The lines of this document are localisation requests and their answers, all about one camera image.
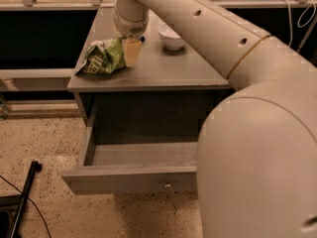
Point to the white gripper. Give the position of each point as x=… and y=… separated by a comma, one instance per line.
x=131, y=27

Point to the green jalapeno chip bag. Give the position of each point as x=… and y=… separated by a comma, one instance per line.
x=103, y=57

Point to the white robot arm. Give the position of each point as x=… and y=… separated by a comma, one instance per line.
x=257, y=150

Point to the open grey top drawer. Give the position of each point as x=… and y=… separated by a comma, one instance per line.
x=135, y=143

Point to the white ceramic bowl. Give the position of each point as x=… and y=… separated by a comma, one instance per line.
x=170, y=38

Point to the grey wooden cabinet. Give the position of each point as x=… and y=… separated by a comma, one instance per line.
x=157, y=68

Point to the black stand leg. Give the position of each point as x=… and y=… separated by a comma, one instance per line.
x=12, y=206

